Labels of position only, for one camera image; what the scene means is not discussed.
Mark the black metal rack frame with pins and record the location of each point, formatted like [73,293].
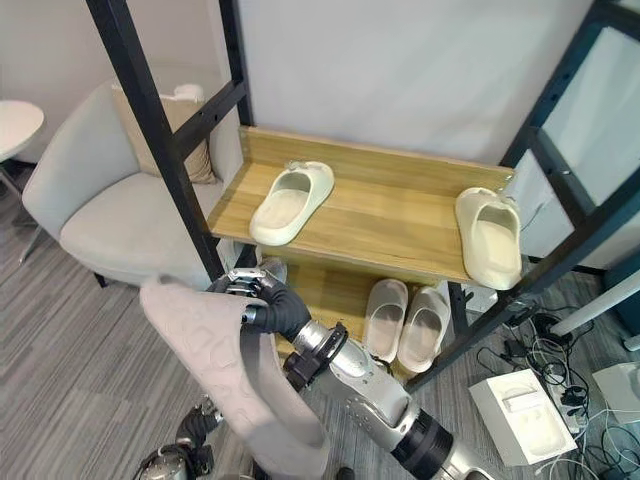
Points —
[145,100]

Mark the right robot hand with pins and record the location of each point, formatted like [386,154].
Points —
[285,310]

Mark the white cardboard box with insert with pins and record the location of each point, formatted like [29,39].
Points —
[525,420]

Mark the cream foam slipper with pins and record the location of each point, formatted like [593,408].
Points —
[285,210]
[492,245]

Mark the white power strip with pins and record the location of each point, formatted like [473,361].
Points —
[570,407]

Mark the plain wooden rack shelf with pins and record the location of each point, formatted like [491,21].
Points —
[330,290]

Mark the white desk leg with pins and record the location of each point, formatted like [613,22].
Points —
[600,302]

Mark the wooden rack shelf with rim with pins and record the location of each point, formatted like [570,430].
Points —
[380,220]

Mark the black power adapter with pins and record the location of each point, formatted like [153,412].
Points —
[515,348]

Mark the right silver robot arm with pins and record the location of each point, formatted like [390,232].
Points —
[370,395]

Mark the beige cushion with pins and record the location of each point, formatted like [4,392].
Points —
[192,150]

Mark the light grey foam slipper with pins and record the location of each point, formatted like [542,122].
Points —
[422,335]
[382,325]

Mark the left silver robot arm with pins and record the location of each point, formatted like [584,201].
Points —
[167,462]

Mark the teal framed partition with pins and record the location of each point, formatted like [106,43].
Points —
[625,235]

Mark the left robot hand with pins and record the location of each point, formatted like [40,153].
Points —
[196,425]

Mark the plain white box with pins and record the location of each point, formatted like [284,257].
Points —
[620,387]

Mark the round white table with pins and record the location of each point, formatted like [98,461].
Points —
[15,127]

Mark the grey fabric armchair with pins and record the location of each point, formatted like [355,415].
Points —
[110,220]

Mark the white back panel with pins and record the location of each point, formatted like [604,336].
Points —
[380,65]

